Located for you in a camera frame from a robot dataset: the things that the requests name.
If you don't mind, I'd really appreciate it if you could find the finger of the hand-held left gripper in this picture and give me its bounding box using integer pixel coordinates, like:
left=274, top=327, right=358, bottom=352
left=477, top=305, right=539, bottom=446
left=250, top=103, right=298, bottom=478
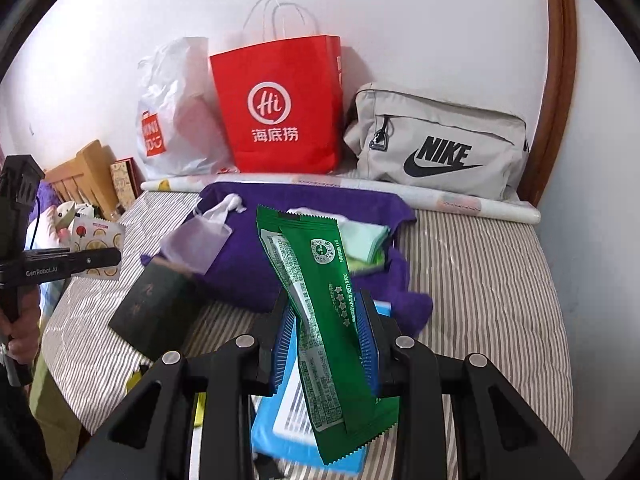
left=70, top=248, right=123, bottom=277

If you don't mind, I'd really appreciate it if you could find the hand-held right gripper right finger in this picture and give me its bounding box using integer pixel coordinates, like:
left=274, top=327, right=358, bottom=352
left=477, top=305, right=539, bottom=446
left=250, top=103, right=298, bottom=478
left=356, top=290, right=586, bottom=480

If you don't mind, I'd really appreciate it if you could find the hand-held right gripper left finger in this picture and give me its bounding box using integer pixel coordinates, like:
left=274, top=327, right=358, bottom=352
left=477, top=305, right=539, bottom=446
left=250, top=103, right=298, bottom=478
left=62, top=290, right=301, bottom=480

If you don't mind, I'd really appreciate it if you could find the fruit print white packet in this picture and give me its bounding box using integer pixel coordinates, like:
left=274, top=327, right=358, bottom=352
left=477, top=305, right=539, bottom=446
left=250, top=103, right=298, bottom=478
left=69, top=216, right=127, bottom=281

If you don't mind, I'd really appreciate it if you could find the person's left hand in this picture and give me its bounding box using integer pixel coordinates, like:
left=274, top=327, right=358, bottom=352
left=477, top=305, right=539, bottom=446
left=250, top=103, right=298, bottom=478
left=7, top=285, right=42, bottom=361

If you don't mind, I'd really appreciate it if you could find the purple plush toy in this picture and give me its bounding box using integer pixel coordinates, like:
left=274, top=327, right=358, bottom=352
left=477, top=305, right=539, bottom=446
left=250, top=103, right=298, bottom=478
left=30, top=182, right=58, bottom=226

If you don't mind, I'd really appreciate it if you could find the white plush toy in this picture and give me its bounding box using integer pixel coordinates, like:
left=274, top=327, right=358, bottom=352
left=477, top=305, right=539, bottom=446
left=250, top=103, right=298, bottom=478
left=54, top=201, right=96, bottom=241

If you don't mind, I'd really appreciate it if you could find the dark green tea box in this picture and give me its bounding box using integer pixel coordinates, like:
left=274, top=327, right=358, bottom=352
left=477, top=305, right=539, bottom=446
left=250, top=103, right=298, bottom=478
left=108, top=260, right=203, bottom=361

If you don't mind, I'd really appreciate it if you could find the wooden headboard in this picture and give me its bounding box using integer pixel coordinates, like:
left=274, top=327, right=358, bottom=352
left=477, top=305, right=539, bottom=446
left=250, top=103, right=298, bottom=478
left=44, top=140, right=121, bottom=211

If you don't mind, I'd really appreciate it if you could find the blue tissue pack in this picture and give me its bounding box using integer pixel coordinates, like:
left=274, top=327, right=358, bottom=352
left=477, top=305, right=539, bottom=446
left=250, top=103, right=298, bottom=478
left=250, top=300, right=391, bottom=476

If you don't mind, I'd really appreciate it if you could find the purple towel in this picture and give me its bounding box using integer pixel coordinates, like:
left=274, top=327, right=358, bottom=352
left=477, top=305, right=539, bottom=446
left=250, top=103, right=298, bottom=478
left=141, top=182, right=433, bottom=331

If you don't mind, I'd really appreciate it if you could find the striped mattress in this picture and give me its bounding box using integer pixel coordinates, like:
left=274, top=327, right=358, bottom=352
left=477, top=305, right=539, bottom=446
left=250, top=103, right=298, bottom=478
left=40, top=190, right=573, bottom=480

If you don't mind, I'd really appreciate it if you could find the yellow-green bedsheet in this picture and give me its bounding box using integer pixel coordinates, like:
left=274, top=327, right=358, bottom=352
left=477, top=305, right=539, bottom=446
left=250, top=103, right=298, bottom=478
left=29, top=355, right=83, bottom=443

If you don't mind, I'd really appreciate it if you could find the white plastic shopping bag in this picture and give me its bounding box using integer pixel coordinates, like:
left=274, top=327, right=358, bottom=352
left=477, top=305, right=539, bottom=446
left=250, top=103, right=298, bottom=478
left=136, top=36, right=236, bottom=178

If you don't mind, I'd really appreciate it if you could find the white patterned paper roll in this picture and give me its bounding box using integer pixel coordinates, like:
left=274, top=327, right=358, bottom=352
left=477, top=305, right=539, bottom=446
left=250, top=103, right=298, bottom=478
left=140, top=172, right=542, bottom=226

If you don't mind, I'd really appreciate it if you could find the grey waist bag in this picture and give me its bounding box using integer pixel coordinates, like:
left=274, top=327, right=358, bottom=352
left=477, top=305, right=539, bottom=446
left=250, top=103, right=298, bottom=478
left=343, top=82, right=531, bottom=201

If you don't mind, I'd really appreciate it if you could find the red paper bag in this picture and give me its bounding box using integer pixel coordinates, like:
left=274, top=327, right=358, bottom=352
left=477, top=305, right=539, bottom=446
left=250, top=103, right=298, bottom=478
left=208, top=0, right=345, bottom=173

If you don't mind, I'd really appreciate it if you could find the patterned picture frame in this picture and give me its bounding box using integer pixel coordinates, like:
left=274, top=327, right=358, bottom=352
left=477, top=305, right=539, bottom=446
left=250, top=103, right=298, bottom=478
left=110, top=157, right=143, bottom=211

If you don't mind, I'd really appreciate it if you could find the brown wooden door frame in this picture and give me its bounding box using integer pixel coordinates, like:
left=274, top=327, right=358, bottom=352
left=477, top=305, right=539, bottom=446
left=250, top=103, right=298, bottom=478
left=520, top=0, right=578, bottom=208

